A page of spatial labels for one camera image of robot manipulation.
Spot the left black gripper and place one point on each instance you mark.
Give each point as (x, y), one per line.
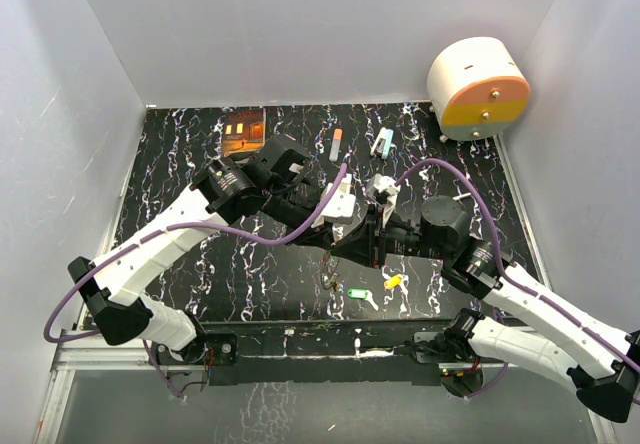
(320, 235)

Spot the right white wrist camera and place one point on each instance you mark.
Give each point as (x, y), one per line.
(382, 191)

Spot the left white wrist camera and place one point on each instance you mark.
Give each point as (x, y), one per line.
(341, 207)

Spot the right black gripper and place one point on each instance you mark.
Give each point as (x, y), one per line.
(368, 240)

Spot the white pink yellow drum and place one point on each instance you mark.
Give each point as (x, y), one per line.
(476, 89)

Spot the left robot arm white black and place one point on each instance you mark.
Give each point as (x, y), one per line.
(270, 180)

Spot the green key tag with key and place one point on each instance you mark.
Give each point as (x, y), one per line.
(363, 295)

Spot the yellow key tag with key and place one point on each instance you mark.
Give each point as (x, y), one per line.
(398, 280)

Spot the black base frame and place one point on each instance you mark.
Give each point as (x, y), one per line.
(328, 351)

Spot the white yellow pen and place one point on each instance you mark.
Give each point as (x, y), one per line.
(462, 196)

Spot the orange grey marker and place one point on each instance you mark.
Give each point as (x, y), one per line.
(335, 145)

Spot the light blue stapler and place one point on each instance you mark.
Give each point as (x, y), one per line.
(382, 144)

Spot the orange paperback book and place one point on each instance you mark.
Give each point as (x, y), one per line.
(244, 131)

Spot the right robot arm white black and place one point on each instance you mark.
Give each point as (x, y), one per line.
(598, 362)

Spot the large keyring with yellow grip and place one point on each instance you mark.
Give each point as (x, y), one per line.
(328, 271)

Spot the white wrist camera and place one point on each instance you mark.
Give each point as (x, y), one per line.
(382, 191)
(341, 207)

